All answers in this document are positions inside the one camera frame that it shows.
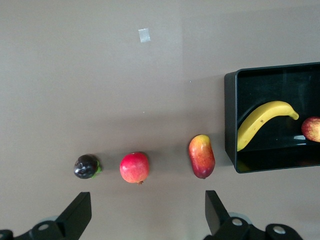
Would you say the black rectangular plastic box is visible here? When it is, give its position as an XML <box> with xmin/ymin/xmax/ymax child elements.
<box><xmin>224</xmin><ymin>61</ymin><xmax>320</xmax><ymax>174</ymax></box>

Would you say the yellow banana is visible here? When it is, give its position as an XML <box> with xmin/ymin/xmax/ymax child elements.
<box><xmin>236</xmin><ymin>100</ymin><xmax>300</xmax><ymax>152</ymax></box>

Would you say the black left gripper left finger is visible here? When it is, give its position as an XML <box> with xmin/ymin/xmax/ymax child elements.
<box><xmin>0</xmin><ymin>191</ymin><xmax>92</xmax><ymax>240</ymax></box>

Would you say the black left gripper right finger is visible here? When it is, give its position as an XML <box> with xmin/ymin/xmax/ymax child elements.
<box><xmin>203</xmin><ymin>190</ymin><xmax>303</xmax><ymax>240</ymax></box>

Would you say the red yellow mango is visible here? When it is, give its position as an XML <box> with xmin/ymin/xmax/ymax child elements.
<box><xmin>188</xmin><ymin>134</ymin><xmax>216</xmax><ymax>180</ymax></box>

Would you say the red yellow apple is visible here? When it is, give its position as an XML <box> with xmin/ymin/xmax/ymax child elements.
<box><xmin>300</xmin><ymin>116</ymin><xmax>320</xmax><ymax>143</ymax></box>

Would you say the small clear tape piece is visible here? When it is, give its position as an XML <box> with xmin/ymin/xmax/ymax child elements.
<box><xmin>138</xmin><ymin>28</ymin><xmax>151</xmax><ymax>44</ymax></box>

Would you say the red pomegranate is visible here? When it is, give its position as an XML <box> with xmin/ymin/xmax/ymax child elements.
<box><xmin>119</xmin><ymin>151</ymin><xmax>151</xmax><ymax>186</ymax></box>

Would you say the dark purple mangosteen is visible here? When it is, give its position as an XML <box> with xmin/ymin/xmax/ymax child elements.
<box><xmin>73</xmin><ymin>153</ymin><xmax>103</xmax><ymax>180</ymax></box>

